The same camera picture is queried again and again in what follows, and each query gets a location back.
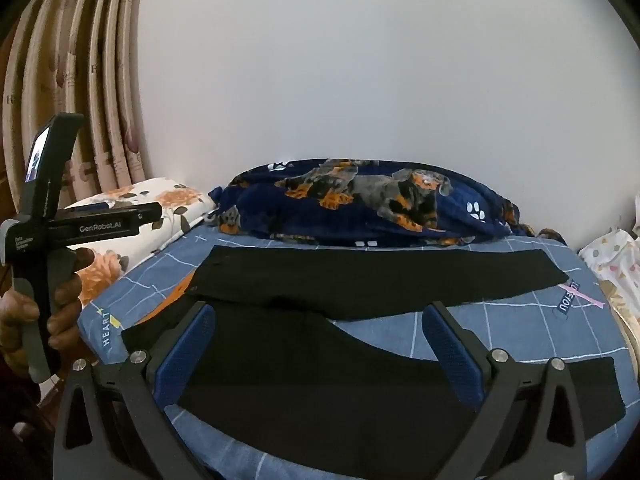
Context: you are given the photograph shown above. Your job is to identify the blue checked bedsheet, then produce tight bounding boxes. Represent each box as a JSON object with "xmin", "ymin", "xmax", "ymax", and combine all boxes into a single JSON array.
[{"xmin": 77, "ymin": 227, "xmax": 633, "ymax": 480}]

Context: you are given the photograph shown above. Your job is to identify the navy dog-print blanket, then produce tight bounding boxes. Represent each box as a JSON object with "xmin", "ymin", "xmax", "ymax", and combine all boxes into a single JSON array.
[{"xmin": 207, "ymin": 158, "xmax": 566, "ymax": 248}]

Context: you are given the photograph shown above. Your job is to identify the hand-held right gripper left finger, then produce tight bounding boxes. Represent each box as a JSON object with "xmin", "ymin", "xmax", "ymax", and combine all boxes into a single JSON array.
[{"xmin": 52, "ymin": 301, "xmax": 217, "ymax": 480}]

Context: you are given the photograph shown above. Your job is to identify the white floral pillow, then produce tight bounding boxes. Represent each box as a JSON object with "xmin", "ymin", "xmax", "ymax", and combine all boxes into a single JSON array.
[{"xmin": 62, "ymin": 177, "xmax": 218, "ymax": 306}]

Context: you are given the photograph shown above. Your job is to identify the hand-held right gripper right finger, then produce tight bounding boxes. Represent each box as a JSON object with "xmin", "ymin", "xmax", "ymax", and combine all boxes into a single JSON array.
[{"xmin": 421, "ymin": 301, "xmax": 588, "ymax": 480}]

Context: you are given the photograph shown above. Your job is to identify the white patterned cloth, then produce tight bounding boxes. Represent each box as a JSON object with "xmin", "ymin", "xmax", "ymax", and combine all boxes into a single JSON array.
[{"xmin": 579, "ymin": 227, "xmax": 640, "ymax": 321}]

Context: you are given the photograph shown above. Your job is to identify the beige patterned curtain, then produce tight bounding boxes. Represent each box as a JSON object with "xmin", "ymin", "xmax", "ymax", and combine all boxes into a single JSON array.
[{"xmin": 0, "ymin": 0, "xmax": 153, "ymax": 211}]

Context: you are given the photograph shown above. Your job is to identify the black pants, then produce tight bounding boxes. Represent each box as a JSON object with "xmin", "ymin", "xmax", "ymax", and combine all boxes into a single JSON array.
[{"xmin": 121, "ymin": 246, "xmax": 627, "ymax": 480}]

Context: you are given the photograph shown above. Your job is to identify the person's left hand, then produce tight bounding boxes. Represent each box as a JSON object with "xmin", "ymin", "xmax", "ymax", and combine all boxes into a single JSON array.
[{"xmin": 0, "ymin": 247, "xmax": 96, "ymax": 378}]

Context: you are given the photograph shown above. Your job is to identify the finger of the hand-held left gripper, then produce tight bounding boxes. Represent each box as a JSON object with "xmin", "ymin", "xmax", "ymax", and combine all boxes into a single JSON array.
[{"xmin": 100, "ymin": 202, "xmax": 163, "ymax": 226}]

